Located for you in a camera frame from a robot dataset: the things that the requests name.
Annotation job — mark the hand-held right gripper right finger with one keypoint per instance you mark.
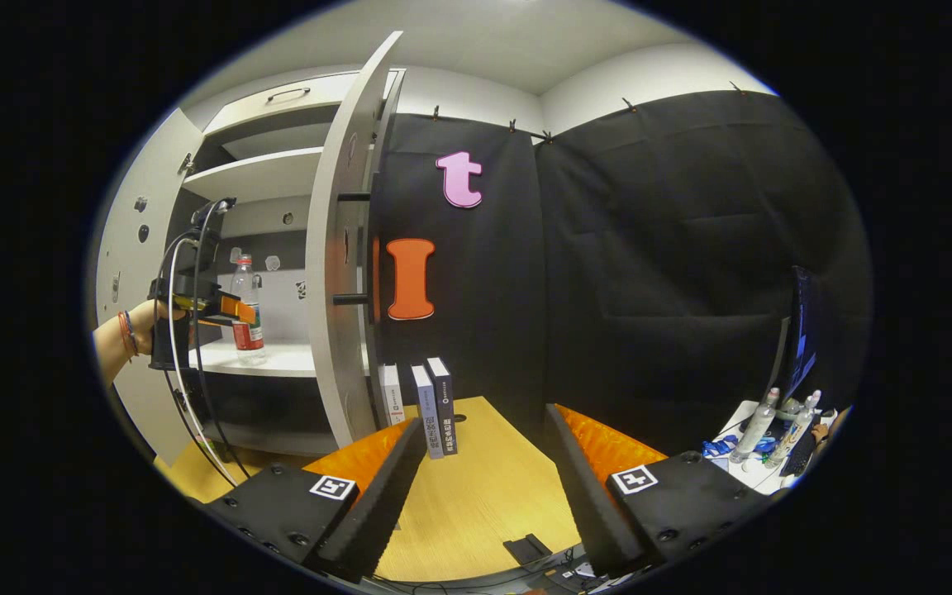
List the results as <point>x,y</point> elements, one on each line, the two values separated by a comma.
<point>587,496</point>

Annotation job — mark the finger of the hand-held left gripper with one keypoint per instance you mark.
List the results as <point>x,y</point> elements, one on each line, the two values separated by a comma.
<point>236,310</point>

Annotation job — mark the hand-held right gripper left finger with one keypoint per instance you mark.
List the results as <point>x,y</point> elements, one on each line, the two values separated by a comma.
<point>385,504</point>

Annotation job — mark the clear bottle with red label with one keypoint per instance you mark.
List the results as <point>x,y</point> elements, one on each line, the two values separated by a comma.
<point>249,339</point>

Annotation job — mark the white cabinet door with hinges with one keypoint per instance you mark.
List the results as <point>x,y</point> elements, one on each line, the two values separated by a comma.
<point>125,248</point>

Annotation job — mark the black flat device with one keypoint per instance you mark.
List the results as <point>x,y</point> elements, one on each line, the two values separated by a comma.
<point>527,549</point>

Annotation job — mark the grey upright box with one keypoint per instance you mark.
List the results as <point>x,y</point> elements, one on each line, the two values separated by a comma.
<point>426,413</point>

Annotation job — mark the orange and blue wristband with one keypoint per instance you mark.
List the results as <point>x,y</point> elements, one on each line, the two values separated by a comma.
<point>128,332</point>

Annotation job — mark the metal door hinge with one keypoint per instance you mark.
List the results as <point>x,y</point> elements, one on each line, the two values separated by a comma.
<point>187,164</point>

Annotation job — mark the white upright box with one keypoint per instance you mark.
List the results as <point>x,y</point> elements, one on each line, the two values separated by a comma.
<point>392,397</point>

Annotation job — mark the white open cabinet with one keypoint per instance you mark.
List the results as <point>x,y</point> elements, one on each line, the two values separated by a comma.
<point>261,173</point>

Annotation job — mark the blue crumpled wrapper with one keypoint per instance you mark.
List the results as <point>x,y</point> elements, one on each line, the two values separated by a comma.
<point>720,446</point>

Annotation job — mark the white side table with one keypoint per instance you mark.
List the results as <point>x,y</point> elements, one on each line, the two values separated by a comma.
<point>749,478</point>

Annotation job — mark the white cabinet drawer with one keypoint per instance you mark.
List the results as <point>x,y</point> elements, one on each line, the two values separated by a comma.
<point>278,111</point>

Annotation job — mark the clear spray bottle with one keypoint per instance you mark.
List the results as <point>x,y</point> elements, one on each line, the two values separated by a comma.
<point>755,426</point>
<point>792,430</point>

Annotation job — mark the black keyboard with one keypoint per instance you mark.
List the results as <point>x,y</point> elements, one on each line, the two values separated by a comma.
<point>798,454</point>

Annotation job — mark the black backdrop cloth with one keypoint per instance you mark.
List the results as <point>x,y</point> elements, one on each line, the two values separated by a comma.
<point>649,273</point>

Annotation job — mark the dark computer monitor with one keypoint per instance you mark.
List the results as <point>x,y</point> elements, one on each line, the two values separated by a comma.
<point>800,330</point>

